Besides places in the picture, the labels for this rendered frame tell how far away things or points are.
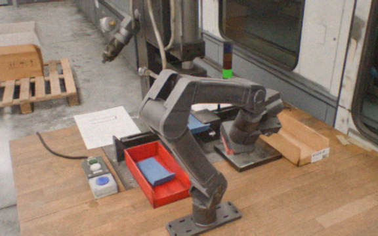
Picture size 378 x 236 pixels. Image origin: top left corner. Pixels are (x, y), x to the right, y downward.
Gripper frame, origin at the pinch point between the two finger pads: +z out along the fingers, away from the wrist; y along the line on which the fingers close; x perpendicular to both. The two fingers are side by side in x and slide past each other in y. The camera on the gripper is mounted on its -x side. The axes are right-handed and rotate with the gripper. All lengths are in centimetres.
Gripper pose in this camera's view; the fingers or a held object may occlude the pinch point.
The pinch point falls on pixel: (229, 152)
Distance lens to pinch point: 110.3
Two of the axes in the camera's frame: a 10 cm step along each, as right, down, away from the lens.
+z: -1.9, 5.8, 7.9
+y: -2.9, -8.0, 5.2
